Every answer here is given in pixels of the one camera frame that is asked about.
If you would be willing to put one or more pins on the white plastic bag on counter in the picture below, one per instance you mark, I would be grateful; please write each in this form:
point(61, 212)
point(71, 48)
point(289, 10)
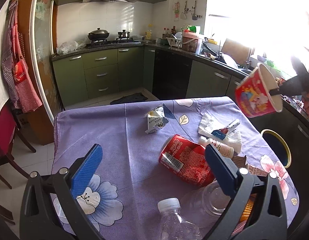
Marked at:
point(67, 47)

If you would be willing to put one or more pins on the crushed white milk carton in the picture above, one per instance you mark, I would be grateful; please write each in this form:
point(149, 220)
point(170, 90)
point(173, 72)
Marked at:
point(156, 119)

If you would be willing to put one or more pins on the white paper napkin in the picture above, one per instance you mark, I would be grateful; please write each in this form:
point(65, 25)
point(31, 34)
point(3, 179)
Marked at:
point(228, 134)

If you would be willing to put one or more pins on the gas stove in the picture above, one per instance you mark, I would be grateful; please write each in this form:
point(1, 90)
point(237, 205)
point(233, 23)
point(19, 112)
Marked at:
point(104, 43)

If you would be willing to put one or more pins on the purple floral tablecloth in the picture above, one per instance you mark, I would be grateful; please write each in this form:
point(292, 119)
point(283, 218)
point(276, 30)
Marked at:
point(130, 180)

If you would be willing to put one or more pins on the steel kitchen faucet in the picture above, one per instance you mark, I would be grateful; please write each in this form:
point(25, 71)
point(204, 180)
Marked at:
point(248, 60)

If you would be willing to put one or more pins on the clear plastic cup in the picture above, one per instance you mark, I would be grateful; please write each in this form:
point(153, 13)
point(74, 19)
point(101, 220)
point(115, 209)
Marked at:
point(204, 206)

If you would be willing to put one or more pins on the white dish rack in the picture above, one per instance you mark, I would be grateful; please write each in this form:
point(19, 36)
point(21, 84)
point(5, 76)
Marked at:
point(174, 42)

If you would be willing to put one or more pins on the red paper noodle cup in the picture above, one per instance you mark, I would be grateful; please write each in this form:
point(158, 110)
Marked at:
point(252, 94)

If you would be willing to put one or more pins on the yellow rimmed trash bin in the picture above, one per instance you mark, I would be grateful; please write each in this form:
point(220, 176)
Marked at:
point(278, 145)

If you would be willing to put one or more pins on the pink lidded storage bucket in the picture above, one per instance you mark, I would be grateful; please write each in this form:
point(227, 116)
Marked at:
point(191, 42)

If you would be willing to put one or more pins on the small white yogurt bottle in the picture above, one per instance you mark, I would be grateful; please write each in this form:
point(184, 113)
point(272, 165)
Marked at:
point(224, 149)

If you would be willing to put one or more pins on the clear plastic water bottle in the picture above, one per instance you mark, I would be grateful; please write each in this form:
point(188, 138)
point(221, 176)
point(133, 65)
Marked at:
point(172, 225)

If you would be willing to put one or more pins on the brown snack wrapper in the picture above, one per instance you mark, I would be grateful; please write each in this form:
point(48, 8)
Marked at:
point(241, 162)

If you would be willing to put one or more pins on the black wok with lid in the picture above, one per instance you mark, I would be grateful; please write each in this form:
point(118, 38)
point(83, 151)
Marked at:
point(98, 35)

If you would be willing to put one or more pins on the small steel pot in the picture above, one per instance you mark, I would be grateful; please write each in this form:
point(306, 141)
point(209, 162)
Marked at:
point(123, 34)

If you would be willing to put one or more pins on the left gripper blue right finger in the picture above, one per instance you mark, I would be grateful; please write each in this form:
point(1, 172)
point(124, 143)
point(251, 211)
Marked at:
point(223, 169)

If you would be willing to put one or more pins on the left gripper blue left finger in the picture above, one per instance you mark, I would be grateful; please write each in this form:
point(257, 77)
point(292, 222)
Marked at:
point(85, 171)

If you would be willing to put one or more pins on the glass sliding door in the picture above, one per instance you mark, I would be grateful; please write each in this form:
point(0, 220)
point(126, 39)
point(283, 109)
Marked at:
point(41, 49)

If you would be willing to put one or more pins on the white blue powder sachet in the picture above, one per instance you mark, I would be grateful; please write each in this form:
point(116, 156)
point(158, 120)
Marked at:
point(222, 133)

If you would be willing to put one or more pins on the red checkered apron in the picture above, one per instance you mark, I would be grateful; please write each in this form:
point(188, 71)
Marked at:
point(15, 70)

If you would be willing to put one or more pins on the wooden cutting board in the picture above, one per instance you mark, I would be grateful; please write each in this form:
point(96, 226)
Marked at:
point(238, 52)

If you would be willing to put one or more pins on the red soda can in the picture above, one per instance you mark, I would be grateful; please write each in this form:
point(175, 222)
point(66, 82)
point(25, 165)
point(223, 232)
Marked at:
point(186, 159)

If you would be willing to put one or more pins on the red wooden chair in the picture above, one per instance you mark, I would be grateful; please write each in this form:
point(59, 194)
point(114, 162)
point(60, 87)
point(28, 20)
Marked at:
point(8, 132)

